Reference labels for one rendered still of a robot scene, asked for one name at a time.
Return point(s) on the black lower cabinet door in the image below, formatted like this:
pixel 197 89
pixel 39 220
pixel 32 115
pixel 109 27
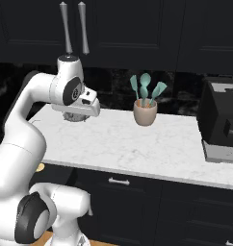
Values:
pixel 124 217

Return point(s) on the teal turner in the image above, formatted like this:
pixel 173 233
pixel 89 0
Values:
pixel 158 89

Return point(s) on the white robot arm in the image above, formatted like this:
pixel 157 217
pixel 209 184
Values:
pixel 22 150

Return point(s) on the black toaster with grey base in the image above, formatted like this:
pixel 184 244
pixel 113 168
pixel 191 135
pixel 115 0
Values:
pixel 219 123

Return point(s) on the teal spatula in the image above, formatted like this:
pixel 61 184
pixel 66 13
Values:
pixel 134 84

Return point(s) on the teal spoon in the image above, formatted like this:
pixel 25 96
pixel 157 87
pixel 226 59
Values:
pixel 144 84

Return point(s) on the black drawer front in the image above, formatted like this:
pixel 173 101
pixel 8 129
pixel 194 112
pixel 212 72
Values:
pixel 198 216
pixel 201 193
pixel 144 184
pixel 192 237

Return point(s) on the beige utensil pot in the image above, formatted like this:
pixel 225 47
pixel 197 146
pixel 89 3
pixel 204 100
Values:
pixel 145 116

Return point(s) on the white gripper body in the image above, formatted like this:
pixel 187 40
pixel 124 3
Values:
pixel 77 109

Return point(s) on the grey round object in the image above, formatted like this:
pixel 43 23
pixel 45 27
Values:
pixel 75 117

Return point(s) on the black cabinet door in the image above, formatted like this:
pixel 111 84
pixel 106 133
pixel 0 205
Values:
pixel 211 35
pixel 28 29
pixel 124 217
pixel 131 32

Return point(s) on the black upper cabinet door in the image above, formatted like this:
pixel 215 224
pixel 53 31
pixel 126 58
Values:
pixel 131 32
pixel 211 35
pixel 28 29

